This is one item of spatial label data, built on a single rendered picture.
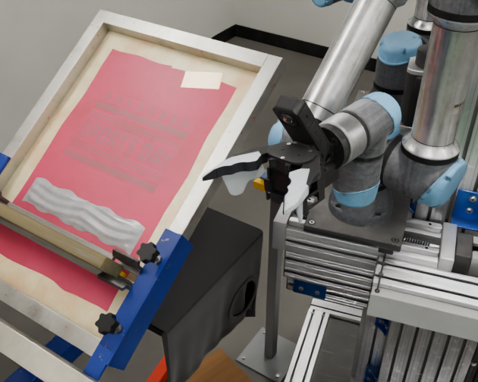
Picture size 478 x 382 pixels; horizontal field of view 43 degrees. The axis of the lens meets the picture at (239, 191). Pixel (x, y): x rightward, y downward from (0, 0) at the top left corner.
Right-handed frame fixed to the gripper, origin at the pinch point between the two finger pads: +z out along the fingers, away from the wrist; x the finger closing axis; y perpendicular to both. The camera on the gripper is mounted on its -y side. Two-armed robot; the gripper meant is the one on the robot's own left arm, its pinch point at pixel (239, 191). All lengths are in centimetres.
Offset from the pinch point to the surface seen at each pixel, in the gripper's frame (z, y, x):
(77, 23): -155, 58, 300
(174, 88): -42, 14, 65
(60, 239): 2, 31, 56
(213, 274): -37, 66, 54
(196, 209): -22, 29, 38
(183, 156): -31, 24, 51
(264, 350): -85, 157, 87
